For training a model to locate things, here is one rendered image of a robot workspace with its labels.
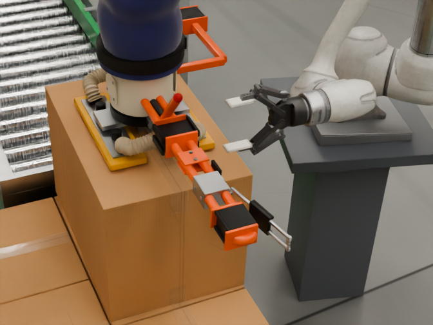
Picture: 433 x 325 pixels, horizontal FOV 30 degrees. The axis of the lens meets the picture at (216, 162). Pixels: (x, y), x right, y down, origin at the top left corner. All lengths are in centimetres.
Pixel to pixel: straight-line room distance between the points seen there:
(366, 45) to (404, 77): 15
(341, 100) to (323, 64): 19
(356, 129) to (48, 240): 101
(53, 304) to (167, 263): 35
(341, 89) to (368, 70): 45
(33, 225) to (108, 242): 56
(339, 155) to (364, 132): 12
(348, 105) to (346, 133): 45
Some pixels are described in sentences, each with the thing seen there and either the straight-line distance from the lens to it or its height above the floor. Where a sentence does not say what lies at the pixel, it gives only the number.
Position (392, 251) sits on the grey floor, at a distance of 335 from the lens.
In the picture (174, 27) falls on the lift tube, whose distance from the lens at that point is 201.
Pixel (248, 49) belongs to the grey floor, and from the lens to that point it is 459.
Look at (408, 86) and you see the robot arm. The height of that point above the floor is 94.
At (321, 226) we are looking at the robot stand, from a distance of 283.
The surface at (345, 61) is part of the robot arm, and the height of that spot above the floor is 97.
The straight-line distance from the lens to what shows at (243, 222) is 169.
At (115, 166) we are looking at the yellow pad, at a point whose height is 97.
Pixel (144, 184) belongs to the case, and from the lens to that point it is 204.
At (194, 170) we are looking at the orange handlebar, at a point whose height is 109.
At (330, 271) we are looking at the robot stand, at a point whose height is 14.
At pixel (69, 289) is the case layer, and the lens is 234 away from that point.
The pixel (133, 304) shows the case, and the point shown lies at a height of 59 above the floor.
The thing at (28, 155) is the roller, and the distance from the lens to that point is 287.
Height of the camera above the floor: 221
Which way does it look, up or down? 37 degrees down
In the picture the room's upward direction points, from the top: 3 degrees clockwise
